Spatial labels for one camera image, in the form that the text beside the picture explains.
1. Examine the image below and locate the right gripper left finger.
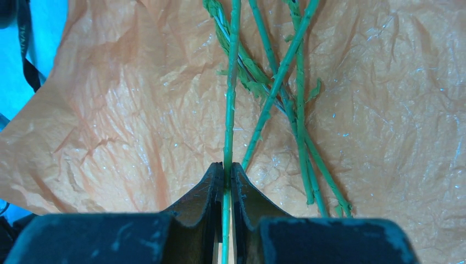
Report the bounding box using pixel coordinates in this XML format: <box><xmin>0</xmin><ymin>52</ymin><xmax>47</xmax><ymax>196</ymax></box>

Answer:
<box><xmin>5</xmin><ymin>162</ymin><xmax>224</xmax><ymax>263</ymax></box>

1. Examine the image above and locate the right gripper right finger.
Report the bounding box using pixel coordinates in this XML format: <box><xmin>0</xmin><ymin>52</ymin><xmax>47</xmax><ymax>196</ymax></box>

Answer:
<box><xmin>231</xmin><ymin>163</ymin><xmax>419</xmax><ymax>263</ymax></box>

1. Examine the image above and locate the orange wrapping paper sheet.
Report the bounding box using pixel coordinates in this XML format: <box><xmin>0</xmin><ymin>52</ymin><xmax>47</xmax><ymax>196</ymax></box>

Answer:
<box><xmin>1</xmin><ymin>1</ymin><xmax>465</xmax><ymax>263</ymax></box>

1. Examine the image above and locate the orange paper flower bouquet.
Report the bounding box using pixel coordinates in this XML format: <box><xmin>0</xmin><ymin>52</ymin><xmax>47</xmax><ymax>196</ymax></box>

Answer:
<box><xmin>203</xmin><ymin>1</ymin><xmax>352</xmax><ymax>217</ymax></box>

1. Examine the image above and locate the black ribbon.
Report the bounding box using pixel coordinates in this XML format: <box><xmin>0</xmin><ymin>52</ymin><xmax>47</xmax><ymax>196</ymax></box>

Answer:
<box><xmin>1</xmin><ymin>0</ymin><xmax>42</xmax><ymax>93</ymax></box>

